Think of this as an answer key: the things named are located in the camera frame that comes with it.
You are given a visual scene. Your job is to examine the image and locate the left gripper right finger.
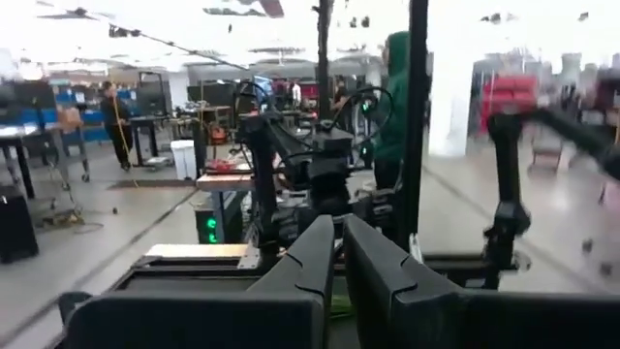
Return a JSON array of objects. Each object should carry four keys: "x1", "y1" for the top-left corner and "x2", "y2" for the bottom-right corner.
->
[{"x1": 344, "y1": 215, "x2": 464, "y2": 349}]

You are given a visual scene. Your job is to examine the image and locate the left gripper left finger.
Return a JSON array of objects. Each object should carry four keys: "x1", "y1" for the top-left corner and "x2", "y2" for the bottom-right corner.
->
[{"x1": 246, "y1": 215, "x2": 335, "y2": 311}]

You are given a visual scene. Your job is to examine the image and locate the person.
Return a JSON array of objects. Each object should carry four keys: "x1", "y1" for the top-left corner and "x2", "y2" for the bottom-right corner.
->
[
  {"x1": 332, "y1": 77, "x2": 350, "y2": 117},
  {"x1": 99, "y1": 79, "x2": 135, "y2": 172},
  {"x1": 285, "y1": 79, "x2": 302, "y2": 111},
  {"x1": 371, "y1": 30, "x2": 413, "y2": 191}
]

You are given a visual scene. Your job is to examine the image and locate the wooden top table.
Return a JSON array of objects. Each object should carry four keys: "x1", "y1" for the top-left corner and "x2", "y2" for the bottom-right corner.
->
[{"x1": 196, "y1": 172, "x2": 257, "y2": 193}]

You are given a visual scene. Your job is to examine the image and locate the black computer tower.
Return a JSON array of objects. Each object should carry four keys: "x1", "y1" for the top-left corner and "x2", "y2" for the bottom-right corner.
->
[{"x1": 194, "y1": 191, "x2": 248, "y2": 245}]

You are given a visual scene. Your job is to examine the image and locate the black table mat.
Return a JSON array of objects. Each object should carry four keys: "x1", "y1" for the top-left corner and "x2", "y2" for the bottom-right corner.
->
[{"x1": 118, "y1": 273, "x2": 265, "y2": 293}]

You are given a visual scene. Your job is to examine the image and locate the black monitor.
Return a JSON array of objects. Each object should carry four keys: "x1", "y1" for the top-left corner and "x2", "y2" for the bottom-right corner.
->
[
  {"x1": 138, "y1": 72, "x2": 169, "y2": 115},
  {"x1": 188, "y1": 81, "x2": 238, "y2": 109}
]

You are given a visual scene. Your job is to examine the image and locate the white waste bin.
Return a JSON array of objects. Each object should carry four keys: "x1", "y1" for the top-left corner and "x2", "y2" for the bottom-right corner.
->
[{"x1": 170, "y1": 139, "x2": 198, "y2": 181}]

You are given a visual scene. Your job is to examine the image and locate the black work table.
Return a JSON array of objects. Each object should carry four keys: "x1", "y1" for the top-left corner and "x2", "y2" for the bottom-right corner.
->
[
  {"x1": 129, "y1": 113, "x2": 171, "y2": 169},
  {"x1": 0, "y1": 123, "x2": 93, "y2": 200}
]

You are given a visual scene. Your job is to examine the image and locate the red storage crates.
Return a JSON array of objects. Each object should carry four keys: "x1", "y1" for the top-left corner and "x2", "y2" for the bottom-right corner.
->
[{"x1": 481, "y1": 75, "x2": 539, "y2": 117}]

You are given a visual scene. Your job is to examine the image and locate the blue storage bins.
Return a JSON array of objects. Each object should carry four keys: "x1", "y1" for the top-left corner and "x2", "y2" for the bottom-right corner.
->
[{"x1": 0, "y1": 86, "x2": 113, "y2": 143}]

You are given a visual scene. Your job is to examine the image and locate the black cabinet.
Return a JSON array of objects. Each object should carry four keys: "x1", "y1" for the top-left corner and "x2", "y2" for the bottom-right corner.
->
[{"x1": 0, "y1": 185, "x2": 40, "y2": 266}]

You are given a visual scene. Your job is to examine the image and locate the white corner bracket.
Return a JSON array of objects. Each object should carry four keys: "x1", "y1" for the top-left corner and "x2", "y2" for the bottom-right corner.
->
[{"x1": 236, "y1": 243, "x2": 264, "y2": 270}]

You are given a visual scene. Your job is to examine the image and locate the black frame post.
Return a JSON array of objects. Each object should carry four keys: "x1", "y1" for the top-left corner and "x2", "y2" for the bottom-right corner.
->
[
  {"x1": 316, "y1": 0, "x2": 336, "y2": 122},
  {"x1": 400, "y1": 0, "x2": 431, "y2": 253}
]

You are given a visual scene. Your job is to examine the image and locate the black table frame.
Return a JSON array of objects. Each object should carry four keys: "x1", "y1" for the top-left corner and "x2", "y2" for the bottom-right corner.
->
[{"x1": 108, "y1": 254, "x2": 514, "y2": 292}]

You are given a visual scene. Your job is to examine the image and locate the black frame strut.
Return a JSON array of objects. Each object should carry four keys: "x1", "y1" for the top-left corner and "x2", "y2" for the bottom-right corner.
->
[{"x1": 483, "y1": 106, "x2": 620, "y2": 292}]

